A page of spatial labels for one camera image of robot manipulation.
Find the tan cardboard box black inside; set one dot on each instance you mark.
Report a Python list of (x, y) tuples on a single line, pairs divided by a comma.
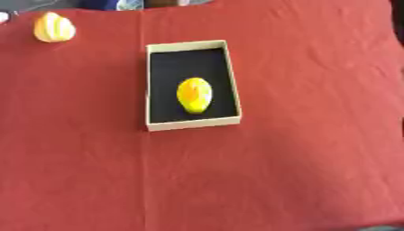
[(190, 64)]

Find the yellow orange toy mango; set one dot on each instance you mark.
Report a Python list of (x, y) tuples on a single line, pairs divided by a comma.
[(194, 95)]

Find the yellow ribbed toy fruit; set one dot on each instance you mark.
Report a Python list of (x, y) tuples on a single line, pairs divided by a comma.
[(53, 27)]

